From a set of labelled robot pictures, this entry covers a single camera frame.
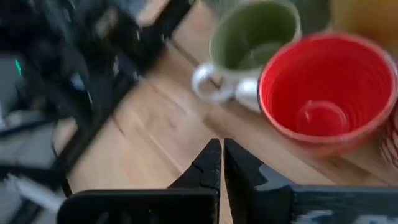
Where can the olive green mug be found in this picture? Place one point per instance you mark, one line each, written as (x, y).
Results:
(255, 40)

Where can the white mug red pattern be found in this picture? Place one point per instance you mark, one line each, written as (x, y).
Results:
(391, 143)

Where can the black aluminium table frame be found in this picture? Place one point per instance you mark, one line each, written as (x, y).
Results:
(93, 124)

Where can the wooden shelf black legs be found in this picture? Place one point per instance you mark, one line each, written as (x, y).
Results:
(357, 168)

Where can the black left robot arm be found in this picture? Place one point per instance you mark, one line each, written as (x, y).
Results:
(62, 46)

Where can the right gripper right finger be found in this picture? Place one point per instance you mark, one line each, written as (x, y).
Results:
(242, 174)

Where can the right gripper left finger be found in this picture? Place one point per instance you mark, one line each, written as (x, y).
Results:
(205, 171)

